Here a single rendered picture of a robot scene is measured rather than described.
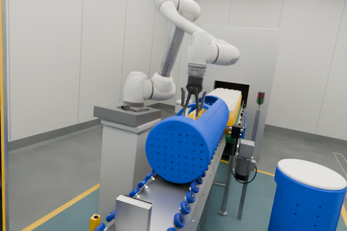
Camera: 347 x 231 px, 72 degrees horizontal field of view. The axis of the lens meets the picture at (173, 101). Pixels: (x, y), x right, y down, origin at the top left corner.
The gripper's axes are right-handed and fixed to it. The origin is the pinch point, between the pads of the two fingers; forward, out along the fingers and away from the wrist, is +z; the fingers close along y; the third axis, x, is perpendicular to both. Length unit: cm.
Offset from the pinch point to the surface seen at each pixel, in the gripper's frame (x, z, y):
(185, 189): -22.5, 27.0, 6.5
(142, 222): -63, 16, 4
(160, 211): -41.4, 27.0, 2.2
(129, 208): -63, 13, 0
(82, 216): 47, 120, -96
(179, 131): -23.9, 1.3, 1.4
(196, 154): -24.3, 9.6, 9.9
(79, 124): 227, 106, -245
